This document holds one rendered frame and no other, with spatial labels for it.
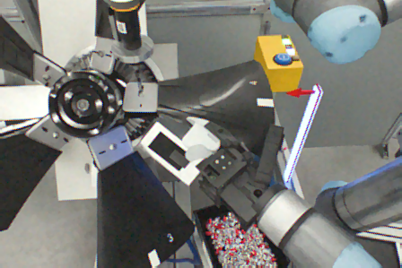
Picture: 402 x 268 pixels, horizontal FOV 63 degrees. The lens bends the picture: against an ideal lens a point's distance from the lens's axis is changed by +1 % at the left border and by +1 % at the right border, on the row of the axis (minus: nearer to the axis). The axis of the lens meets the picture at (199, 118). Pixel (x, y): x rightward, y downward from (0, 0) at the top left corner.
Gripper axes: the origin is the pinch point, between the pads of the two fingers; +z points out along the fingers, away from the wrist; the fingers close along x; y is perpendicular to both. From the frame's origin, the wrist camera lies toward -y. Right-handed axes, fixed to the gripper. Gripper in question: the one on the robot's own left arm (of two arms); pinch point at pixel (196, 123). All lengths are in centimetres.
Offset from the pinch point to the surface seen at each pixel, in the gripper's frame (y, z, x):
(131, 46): 3.5, 10.0, -14.2
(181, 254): 6, 19, 110
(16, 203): 34.3, 19.7, 14.5
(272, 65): -34.2, 10.0, 14.3
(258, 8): -67, 44, 27
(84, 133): 16.5, 10.3, -2.6
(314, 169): -84, 8, 127
